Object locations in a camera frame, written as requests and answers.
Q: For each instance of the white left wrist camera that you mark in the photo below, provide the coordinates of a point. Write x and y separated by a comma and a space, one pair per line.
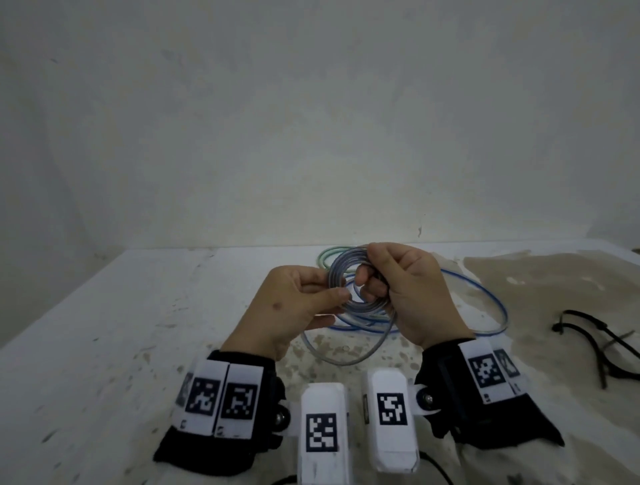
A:
322, 429

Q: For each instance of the person's left thumb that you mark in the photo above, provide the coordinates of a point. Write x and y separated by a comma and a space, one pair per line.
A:
310, 278

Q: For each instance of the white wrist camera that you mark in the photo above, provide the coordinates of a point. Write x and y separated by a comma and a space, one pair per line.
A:
392, 429
322, 429

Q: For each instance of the person's left middle finger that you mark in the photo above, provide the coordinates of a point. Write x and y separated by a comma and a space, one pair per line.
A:
321, 322

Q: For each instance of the person's left hand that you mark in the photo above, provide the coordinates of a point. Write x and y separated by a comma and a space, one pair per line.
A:
272, 315

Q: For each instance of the person's right hand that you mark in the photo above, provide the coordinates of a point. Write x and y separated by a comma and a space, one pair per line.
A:
425, 295

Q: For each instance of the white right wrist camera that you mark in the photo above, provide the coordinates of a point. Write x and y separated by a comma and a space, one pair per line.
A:
392, 429

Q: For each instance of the person's right thumb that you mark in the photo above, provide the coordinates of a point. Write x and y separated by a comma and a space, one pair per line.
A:
385, 260

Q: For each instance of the beige stained cloth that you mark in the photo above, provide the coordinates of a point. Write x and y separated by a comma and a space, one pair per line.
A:
560, 300

